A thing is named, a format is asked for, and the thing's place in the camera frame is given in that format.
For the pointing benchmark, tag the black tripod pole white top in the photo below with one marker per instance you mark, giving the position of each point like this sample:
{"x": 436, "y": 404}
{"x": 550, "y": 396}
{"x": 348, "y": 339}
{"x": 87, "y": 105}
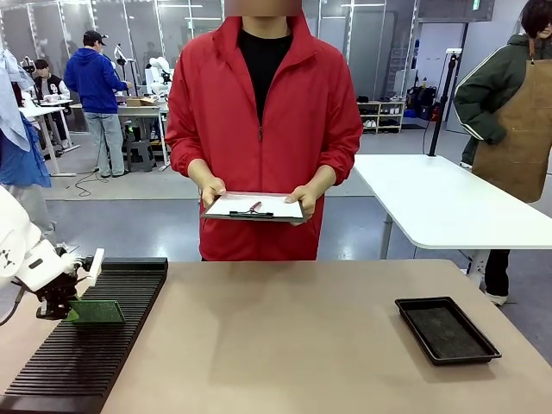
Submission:
{"x": 442, "y": 103}

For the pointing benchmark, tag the person's left forearm red sleeve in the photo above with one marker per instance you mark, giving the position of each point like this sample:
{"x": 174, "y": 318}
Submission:
{"x": 340, "y": 168}

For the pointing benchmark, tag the white background desk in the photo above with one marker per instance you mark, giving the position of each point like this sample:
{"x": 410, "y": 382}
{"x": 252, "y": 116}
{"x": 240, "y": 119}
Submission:
{"x": 142, "y": 113}

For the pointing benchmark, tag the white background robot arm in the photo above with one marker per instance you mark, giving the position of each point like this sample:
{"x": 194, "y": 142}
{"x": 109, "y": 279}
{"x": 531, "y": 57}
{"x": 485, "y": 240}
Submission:
{"x": 157, "y": 75}

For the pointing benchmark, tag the person's left hand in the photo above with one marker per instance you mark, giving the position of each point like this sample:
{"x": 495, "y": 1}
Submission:
{"x": 307, "y": 200}

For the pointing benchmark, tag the person in red jacket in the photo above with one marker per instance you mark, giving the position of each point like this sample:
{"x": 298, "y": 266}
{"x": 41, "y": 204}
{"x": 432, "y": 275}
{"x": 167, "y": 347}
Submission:
{"x": 297, "y": 108}

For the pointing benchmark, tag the seated person in varsity jacket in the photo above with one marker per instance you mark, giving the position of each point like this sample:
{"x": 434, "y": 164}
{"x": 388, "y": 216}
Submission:
{"x": 47, "y": 84}

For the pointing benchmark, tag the white desk with leg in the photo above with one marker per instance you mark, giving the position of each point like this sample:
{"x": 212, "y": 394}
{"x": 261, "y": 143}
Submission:
{"x": 43, "y": 113}

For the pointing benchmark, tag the person in blue hoodie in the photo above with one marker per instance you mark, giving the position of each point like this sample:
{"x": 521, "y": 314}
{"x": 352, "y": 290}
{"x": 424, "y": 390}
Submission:
{"x": 97, "y": 82}

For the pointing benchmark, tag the person's right hand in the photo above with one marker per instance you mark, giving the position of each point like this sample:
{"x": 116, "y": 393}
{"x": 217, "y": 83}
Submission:
{"x": 212, "y": 190}

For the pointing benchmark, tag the green PCB board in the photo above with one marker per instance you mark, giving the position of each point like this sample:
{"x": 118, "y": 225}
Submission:
{"x": 99, "y": 312}

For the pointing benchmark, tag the black rectangular tray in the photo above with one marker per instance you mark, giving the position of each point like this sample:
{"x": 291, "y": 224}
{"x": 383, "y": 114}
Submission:
{"x": 446, "y": 330}

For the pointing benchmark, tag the person in light blue shirt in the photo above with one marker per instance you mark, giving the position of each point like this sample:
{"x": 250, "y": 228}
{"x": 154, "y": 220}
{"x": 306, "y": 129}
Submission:
{"x": 17, "y": 155}

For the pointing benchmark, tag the white paper sheet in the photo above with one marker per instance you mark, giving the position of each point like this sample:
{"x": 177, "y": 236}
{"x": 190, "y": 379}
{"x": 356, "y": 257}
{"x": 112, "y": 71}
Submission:
{"x": 241, "y": 205}

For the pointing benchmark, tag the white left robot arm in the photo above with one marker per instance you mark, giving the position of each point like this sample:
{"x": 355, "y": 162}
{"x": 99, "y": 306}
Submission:
{"x": 19, "y": 241}

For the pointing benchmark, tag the grey step stool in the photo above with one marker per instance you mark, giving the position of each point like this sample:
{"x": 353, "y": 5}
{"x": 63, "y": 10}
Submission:
{"x": 140, "y": 155}

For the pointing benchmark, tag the person's right forearm red sleeve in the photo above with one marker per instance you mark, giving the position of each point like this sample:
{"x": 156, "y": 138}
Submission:
{"x": 187, "y": 159}

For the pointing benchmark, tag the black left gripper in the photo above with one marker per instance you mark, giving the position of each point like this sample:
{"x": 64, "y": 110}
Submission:
{"x": 58, "y": 293}

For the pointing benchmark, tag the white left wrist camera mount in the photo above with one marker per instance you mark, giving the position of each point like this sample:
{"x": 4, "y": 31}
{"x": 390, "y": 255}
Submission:
{"x": 95, "y": 265}

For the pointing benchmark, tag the wooden shoe shelf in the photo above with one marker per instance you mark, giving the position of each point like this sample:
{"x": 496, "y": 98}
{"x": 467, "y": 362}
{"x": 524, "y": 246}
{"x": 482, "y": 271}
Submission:
{"x": 381, "y": 115}

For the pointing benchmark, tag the large white table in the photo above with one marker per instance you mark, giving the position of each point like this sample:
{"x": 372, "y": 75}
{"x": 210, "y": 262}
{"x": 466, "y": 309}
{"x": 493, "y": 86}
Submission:
{"x": 435, "y": 202}

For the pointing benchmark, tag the grey clipboard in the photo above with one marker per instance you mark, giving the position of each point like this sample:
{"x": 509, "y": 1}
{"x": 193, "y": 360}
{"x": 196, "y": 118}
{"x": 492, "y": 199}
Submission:
{"x": 254, "y": 215}

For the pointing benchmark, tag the cardboard box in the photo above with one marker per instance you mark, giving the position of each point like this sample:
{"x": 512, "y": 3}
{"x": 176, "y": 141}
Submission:
{"x": 140, "y": 102}

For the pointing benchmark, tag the black slotted PCB rack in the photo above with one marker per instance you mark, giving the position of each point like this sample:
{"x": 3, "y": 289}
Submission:
{"x": 95, "y": 345}

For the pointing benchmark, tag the person in brown apron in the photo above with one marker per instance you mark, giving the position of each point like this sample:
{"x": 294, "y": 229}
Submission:
{"x": 517, "y": 108}

